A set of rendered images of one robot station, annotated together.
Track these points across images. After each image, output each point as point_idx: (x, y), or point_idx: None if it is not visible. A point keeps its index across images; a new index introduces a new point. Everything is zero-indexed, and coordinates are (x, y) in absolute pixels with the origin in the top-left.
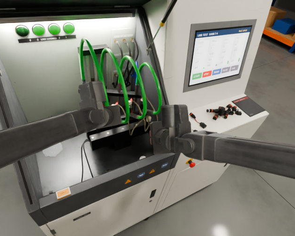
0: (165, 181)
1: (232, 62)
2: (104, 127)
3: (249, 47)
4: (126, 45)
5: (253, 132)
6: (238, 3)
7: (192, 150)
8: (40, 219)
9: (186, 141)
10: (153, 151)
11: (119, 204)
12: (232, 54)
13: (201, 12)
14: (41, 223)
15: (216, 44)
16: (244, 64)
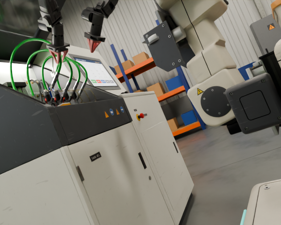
0: (140, 143)
1: (107, 77)
2: (62, 47)
3: (109, 72)
4: (35, 86)
5: (160, 108)
6: (84, 50)
7: (103, 0)
8: (59, 128)
9: (99, 0)
10: (96, 37)
11: (121, 160)
12: (103, 73)
13: (68, 49)
14: (63, 139)
15: (89, 65)
16: (115, 81)
